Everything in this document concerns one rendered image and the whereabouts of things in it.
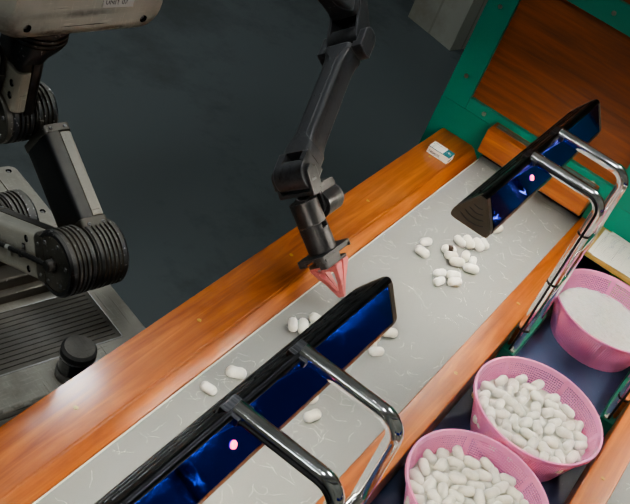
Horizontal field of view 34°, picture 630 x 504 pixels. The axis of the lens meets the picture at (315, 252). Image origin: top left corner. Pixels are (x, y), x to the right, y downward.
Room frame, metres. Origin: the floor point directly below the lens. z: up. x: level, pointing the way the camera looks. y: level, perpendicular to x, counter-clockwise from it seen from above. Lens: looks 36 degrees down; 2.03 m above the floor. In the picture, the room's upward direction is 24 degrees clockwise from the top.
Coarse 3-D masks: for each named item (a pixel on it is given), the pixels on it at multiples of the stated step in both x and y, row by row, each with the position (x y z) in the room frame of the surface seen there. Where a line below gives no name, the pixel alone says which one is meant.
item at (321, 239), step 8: (320, 224) 1.62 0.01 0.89; (328, 224) 1.64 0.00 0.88; (304, 232) 1.61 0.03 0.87; (312, 232) 1.61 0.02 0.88; (320, 232) 1.61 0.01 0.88; (328, 232) 1.63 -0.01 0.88; (304, 240) 1.61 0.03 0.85; (312, 240) 1.60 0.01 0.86; (320, 240) 1.61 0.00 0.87; (328, 240) 1.62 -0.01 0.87; (344, 240) 1.65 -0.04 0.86; (312, 248) 1.60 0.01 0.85; (320, 248) 1.60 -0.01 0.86; (328, 248) 1.61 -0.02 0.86; (336, 248) 1.62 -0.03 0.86; (312, 256) 1.60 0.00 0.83; (320, 256) 1.58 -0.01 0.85; (304, 264) 1.58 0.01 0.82; (320, 264) 1.57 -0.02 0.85
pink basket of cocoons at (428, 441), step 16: (432, 432) 1.35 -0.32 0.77; (448, 432) 1.37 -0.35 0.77; (464, 432) 1.39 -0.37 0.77; (416, 448) 1.31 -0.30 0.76; (432, 448) 1.35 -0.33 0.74; (448, 448) 1.37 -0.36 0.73; (464, 448) 1.38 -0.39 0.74; (480, 448) 1.39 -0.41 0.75; (496, 448) 1.39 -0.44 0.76; (496, 464) 1.38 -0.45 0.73; (512, 464) 1.38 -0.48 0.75; (528, 480) 1.35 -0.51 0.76; (528, 496) 1.33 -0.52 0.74; (544, 496) 1.32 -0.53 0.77
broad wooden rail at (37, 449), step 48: (384, 192) 2.02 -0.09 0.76; (432, 192) 2.14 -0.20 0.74; (288, 240) 1.71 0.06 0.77; (336, 240) 1.77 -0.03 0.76; (240, 288) 1.51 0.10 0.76; (288, 288) 1.57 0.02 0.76; (144, 336) 1.29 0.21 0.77; (192, 336) 1.33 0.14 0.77; (240, 336) 1.40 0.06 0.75; (96, 384) 1.14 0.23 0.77; (144, 384) 1.18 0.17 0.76; (0, 432) 0.98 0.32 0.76; (48, 432) 1.02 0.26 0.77; (96, 432) 1.06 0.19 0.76; (0, 480) 0.91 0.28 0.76; (48, 480) 0.95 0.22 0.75
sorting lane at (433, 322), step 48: (384, 240) 1.88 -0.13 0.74; (432, 240) 1.96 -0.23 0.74; (528, 240) 2.12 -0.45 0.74; (432, 288) 1.79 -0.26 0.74; (480, 288) 1.86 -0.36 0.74; (288, 336) 1.46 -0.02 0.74; (432, 336) 1.64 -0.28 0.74; (192, 384) 1.25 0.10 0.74; (384, 384) 1.45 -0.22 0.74; (144, 432) 1.11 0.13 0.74; (288, 432) 1.24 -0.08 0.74; (336, 432) 1.29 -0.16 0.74; (96, 480) 0.99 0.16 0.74; (240, 480) 1.10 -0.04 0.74; (288, 480) 1.14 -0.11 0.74
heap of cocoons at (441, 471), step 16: (416, 464) 1.31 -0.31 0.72; (432, 464) 1.32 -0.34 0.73; (448, 464) 1.33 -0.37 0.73; (464, 464) 1.35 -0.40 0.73; (480, 464) 1.36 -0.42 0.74; (416, 480) 1.26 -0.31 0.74; (432, 480) 1.27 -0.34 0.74; (448, 480) 1.29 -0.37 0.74; (464, 480) 1.30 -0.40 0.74; (480, 480) 1.33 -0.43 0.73; (496, 480) 1.34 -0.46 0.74; (512, 480) 1.35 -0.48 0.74; (416, 496) 1.22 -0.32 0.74; (432, 496) 1.24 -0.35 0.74; (448, 496) 1.25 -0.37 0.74; (464, 496) 1.29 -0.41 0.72; (480, 496) 1.28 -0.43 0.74; (496, 496) 1.31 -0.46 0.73; (512, 496) 1.32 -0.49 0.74
